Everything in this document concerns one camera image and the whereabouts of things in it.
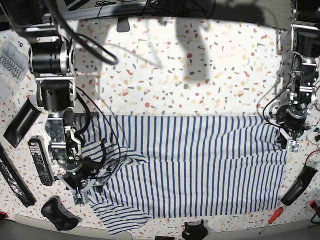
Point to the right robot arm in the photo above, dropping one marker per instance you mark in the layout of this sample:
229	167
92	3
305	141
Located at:
51	59

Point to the black curved handle part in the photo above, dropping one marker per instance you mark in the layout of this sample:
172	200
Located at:
299	186

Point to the red handled screwdriver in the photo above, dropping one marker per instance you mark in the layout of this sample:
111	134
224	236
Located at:
275	215

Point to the clear plastic screw box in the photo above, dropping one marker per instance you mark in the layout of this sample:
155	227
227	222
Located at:
13	69

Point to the blue white striped t-shirt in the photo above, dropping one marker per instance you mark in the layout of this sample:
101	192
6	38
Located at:
174	167

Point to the black round mount bottom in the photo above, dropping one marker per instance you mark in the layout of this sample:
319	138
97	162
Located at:
194	231

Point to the black game controller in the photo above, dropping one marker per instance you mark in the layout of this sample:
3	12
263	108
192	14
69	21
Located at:
52	212

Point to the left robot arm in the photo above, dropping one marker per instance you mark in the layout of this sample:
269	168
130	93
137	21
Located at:
299	94

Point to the black tv remote control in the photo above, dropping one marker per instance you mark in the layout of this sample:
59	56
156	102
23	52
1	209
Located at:
41	164

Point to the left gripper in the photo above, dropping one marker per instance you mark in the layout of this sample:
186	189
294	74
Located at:
291	130

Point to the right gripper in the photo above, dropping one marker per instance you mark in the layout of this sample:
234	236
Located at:
81	176

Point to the long black bar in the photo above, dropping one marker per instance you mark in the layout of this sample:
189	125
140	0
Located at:
14	180

